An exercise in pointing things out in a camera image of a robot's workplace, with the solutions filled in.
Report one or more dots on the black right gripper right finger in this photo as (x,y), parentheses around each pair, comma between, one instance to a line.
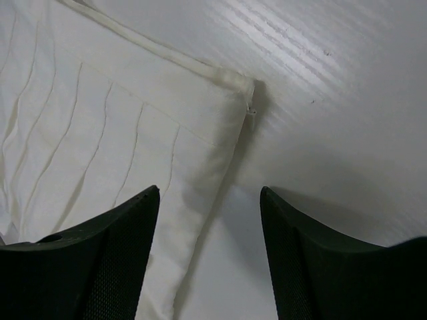
(320,273)

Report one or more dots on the white pleated skirt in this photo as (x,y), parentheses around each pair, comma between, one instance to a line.
(92,113)

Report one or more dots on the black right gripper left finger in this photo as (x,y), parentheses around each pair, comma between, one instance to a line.
(94,270)

